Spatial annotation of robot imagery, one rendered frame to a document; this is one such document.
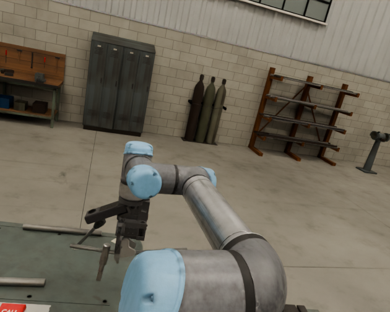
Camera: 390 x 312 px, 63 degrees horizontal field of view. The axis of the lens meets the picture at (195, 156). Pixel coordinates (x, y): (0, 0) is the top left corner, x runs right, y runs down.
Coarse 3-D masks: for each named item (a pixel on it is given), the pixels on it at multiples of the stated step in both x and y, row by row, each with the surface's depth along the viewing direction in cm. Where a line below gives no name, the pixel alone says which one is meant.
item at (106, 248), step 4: (104, 244) 91; (108, 244) 92; (104, 248) 90; (108, 248) 91; (104, 252) 90; (108, 252) 91; (100, 256) 91; (104, 256) 91; (100, 260) 91; (104, 260) 91; (100, 264) 91; (104, 264) 91; (100, 268) 92; (100, 272) 92; (100, 276) 92; (100, 280) 93
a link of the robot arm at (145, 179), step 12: (132, 168) 73; (144, 168) 72; (156, 168) 75; (168, 168) 76; (132, 180) 70; (144, 180) 71; (156, 180) 72; (168, 180) 75; (132, 192) 71; (144, 192) 72; (156, 192) 73; (168, 192) 76
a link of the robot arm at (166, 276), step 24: (144, 264) 38; (168, 264) 38; (192, 264) 39; (216, 264) 40; (240, 264) 41; (144, 288) 36; (168, 288) 36; (192, 288) 36; (216, 288) 37; (240, 288) 38
